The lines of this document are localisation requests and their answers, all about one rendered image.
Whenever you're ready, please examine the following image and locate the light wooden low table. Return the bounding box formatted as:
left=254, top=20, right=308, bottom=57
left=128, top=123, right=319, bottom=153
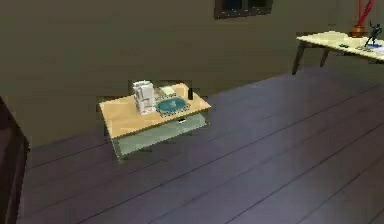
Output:
left=98, top=83, right=212, bottom=162

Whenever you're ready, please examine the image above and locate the teal oval plate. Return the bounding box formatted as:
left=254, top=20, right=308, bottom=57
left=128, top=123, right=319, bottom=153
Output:
left=156, top=97, right=188, bottom=114

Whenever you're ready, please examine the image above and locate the dark blue figurine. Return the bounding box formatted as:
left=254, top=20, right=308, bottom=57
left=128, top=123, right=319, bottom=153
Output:
left=363, top=20, right=383, bottom=48

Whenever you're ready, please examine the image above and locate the pale green book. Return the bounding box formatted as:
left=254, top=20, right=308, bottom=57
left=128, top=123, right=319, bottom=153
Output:
left=159, top=85, right=178, bottom=100

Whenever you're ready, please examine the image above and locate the dark brown wooden furniture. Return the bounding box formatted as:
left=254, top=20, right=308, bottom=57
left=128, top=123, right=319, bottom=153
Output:
left=0, top=96, right=31, bottom=224

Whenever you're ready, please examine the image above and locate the dark framed window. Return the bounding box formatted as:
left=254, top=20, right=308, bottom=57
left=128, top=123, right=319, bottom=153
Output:
left=214, top=0, right=274, bottom=20

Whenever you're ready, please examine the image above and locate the cream table with dark legs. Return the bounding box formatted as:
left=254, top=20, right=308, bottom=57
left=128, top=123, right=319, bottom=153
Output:
left=291, top=30, right=384, bottom=76

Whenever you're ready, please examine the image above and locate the red plant in brown pot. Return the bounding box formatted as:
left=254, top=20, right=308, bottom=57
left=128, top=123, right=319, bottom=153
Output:
left=348, top=0, right=377, bottom=38

